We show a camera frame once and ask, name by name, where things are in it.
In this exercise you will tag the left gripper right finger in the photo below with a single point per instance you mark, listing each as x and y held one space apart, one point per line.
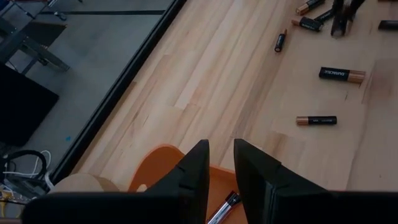
295 205

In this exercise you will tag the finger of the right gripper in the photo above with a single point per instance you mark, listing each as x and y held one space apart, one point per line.
356 6
339 21

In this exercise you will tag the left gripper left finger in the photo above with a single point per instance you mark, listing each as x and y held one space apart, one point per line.
124 208

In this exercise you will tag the orange plastic bin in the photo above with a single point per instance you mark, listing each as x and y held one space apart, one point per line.
155 165

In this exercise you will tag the slim black copper battery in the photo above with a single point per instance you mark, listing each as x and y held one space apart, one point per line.
280 41

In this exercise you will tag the silver battery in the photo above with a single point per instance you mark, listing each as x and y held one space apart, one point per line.
224 208

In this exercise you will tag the power strip with plugs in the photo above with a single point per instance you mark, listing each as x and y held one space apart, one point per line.
21 185

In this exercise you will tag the large black fabric box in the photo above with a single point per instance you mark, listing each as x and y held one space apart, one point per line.
21 105

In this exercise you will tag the grey metal table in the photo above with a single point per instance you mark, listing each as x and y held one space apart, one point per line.
34 53

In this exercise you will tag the black aluminium table frame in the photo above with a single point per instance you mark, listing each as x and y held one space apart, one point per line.
124 77

